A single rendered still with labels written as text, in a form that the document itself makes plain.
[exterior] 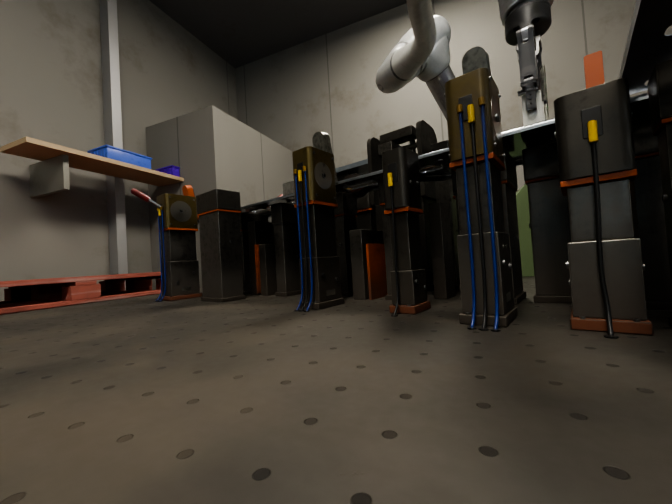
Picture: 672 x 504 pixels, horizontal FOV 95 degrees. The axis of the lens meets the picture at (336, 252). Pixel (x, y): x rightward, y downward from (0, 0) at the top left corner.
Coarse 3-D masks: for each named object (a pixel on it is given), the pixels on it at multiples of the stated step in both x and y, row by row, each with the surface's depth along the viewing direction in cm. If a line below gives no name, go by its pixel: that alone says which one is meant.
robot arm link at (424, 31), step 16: (416, 0) 68; (416, 16) 74; (432, 16) 77; (416, 32) 81; (432, 32) 82; (400, 48) 100; (416, 48) 90; (432, 48) 90; (400, 64) 100; (416, 64) 97
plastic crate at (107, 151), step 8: (88, 152) 225; (96, 152) 222; (104, 152) 218; (112, 152) 220; (120, 152) 225; (128, 152) 230; (120, 160) 225; (128, 160) 230; (136, 160) 236; (144, 160) 242
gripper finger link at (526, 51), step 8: (520, 32) 54; (528, 32) 53; (520, 40) 54; (528, 40) 54; (520, 48) 54; (528, 48) 54; (520, 56) 54; (528, 56) 54; (520, 64) 55; (528, 64) 54; (520, 72) 55; (528, 72) 54; (536, 72) 54; (520, 80) 55; (536, 80) 53
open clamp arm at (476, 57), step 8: (472, 48) 48; (480, 48) 47; (464, 56) 49; (472, 56) 48; (480, 56) 47; (488, 56) 48; (464, 64) 49; (472, 64) 48; (480, 64) 48; (488, 64) 48; (464, 72) 49
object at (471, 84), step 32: (448, 96) 44; (480, 96) 41; (448, 128) 44; (480, 128) 41; (480, 160) 42; (480, 192) 42; (480, 224) 41; (480, 256) 42; (480, 288) 42; (512, 288) 46; (480, 320) 42; (512, 320) 43
